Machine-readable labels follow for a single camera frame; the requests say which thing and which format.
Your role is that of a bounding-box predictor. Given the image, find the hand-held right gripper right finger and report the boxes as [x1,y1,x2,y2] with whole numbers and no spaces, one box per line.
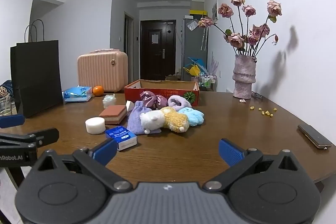
[203,138,306,191]

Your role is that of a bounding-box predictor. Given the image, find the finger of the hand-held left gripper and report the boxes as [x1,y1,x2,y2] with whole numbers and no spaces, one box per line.
[0,114,25,128]
[0,128,60,148]

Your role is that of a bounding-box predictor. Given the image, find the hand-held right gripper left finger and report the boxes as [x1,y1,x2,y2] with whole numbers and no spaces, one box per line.
[31,138,134,193]

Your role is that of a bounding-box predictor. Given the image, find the white round sponge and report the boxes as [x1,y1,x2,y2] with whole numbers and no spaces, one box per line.
[85,117,106,135]

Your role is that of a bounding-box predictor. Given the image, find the brown beige layered sponge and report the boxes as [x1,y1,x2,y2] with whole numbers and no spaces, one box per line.
[99,105,128,125]

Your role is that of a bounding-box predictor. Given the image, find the purple woven drawstring pouch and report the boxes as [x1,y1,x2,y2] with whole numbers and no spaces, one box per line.
[127,101,161,135]

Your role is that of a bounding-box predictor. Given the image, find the light blue plush toy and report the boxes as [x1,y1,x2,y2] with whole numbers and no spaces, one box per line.
[178,107,205,127]

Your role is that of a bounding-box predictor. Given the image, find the white plush toy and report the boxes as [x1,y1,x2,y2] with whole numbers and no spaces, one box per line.
[139,110,166,134]

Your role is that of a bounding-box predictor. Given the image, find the red cardboard box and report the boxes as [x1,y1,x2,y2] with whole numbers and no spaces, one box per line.
[124,79,200,108]

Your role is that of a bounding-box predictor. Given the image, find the yellow plush toy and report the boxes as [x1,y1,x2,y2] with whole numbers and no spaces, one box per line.
[160,106,190,133]

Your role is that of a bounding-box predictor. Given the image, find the purple satin bow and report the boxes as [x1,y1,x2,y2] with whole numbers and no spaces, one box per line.
[140,91,168,110]

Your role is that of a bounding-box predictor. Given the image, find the lilac towel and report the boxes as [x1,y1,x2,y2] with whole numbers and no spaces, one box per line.
[167,95,193,111]

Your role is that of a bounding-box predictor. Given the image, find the small blue white box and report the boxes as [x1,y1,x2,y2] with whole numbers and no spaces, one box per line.
[105,126,137,151]

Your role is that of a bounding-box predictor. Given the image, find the black paper bag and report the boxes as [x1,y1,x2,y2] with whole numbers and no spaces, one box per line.
[10,19,63,118]

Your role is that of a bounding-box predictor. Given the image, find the scattered yellow crumbs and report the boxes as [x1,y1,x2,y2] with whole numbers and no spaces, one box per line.
[249,106,278,117]

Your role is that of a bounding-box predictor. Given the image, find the orange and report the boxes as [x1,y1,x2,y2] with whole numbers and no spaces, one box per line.
[92,85,105,97]

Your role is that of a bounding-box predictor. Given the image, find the trolley with bottles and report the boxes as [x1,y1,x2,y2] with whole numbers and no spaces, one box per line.
[198,72,217,92]

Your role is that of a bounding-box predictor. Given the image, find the pink textured vase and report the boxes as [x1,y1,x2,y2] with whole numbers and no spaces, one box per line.
[232,54,258,99]

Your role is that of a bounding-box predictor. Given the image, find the pink ribbed suitcase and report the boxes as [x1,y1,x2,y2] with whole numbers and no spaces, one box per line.
[77,49,129,94]

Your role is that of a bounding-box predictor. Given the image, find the smartphone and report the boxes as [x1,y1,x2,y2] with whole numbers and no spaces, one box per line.
[297,124,332,149]

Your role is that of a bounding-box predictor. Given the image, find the purple feather decoration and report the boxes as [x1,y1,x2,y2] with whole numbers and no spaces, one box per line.
[210,52,219,75]

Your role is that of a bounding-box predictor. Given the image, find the side room door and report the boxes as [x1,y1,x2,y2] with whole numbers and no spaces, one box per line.
[124,11,135,88]

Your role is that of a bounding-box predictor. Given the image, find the dark brown entrance door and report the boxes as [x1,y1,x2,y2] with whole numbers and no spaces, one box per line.
[140,20,177,80]

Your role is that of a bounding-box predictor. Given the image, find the grey cabinet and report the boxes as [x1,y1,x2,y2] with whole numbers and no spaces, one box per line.
[182,17,209,81]

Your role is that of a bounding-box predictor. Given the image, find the dried pink roses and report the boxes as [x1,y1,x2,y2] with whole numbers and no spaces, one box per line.
[199,0,282,58]

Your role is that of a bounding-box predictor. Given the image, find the hanging folded umbrella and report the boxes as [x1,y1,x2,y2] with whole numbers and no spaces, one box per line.
[201,27,209,51]

